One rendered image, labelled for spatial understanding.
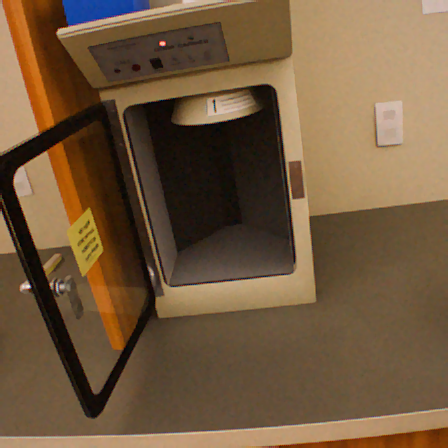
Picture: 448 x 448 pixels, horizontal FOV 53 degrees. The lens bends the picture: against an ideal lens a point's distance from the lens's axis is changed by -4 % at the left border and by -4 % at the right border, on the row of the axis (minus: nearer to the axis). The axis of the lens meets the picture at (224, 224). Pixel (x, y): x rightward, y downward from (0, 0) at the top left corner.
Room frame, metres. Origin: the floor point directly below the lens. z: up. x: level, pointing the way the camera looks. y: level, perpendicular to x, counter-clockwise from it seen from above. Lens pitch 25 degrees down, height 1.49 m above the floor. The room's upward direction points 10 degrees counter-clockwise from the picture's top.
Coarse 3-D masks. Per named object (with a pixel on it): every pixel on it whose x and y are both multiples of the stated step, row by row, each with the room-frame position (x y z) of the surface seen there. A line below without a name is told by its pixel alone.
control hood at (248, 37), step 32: (224, 0) 0.65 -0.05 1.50; (256, 0) 0.65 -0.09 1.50; (288, 0) 0.65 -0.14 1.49; (64, 32) 0.68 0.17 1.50; (96, 32) 0.68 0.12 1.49; (128, 32) 0.68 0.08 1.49; (224, 32) 0.69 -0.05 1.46; (256, 32) 0.69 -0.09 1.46; (288, 32) 0.69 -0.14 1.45; (96, 64) 0.73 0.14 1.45; (224, 64) 0.74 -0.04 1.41
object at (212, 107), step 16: (192, 96) 0.81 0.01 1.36; (208, 96) 0.80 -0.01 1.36; (224, 96) 0.80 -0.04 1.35; (240, 96) 0.81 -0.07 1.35; (256, 96) 0.84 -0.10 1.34; (176, 112) 0.84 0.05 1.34; (192, 112) 0.80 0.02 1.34; (208, 112) 0.79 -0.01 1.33; (224, 112) 0.79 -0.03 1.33; (240, 112) 0.79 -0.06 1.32
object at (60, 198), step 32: (96, 128) 0.73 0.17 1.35; (32, 160) 0.56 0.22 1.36; (64, 160) 0.62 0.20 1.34; (96, 160) 0.70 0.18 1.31; (32, 192) 0.54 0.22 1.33; (64, 192) 0.60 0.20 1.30; (96, 192) 0.68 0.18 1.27; (32, 224) 0.52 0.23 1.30; (64, 224) 0.58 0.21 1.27; (96, 224) 0.65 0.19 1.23; (128, 224) 0.75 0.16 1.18; (64, 256) 0.56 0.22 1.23; (96, 256) 0.63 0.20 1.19; (128, 256) 0.72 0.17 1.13; (32, 288) 0.48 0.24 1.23; (96, 288) 0.60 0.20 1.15; (128, 288) 0.69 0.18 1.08; (64, 320) 0.51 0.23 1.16; (96, 320) 0.58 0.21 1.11; (128, 320) 0.66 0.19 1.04; (96, 352) 0.55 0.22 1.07; (96, 384) 0.52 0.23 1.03
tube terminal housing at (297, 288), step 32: (160, 0) 0.78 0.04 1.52; (256, 64) 0.76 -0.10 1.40; (288, 64) 0.75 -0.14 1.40; (128, 96) 0.79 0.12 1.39; (160, 96) 0.78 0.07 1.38; (288, 96) 0.76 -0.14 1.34; (288, 128) 0.76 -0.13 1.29; (288, 160) 0.76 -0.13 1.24; (288, 192) 0.79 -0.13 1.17; (192, 288) 0.78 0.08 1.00; (224, 288) 0.78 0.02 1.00; (256, 288) 0.77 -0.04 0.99; (288, 288) 0.76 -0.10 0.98
